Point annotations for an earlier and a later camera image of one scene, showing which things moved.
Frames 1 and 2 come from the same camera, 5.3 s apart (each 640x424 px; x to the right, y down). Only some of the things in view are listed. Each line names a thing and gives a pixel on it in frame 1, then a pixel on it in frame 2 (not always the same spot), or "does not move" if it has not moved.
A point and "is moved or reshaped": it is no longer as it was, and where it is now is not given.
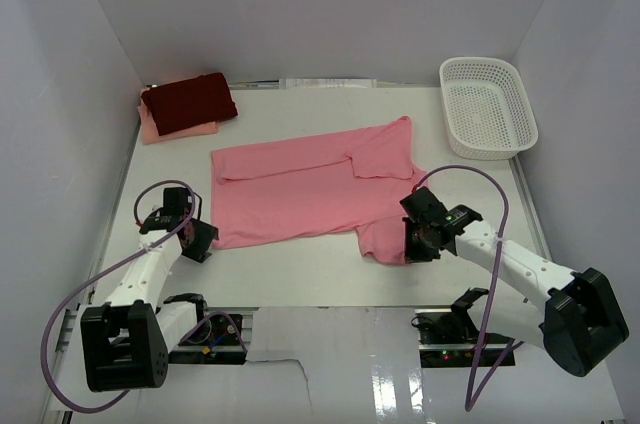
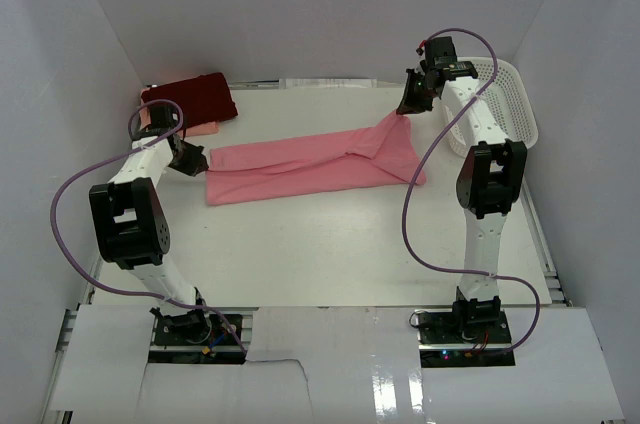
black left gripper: [207, 232] → [196, 161]
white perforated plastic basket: [487, 113] does not move
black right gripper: [413, 254] → [409, 104]
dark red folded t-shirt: [190, 103] does not move
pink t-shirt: [355, 179] is moved or reshaped
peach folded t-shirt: [150, 134] does not move
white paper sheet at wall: [327, 83] does not move
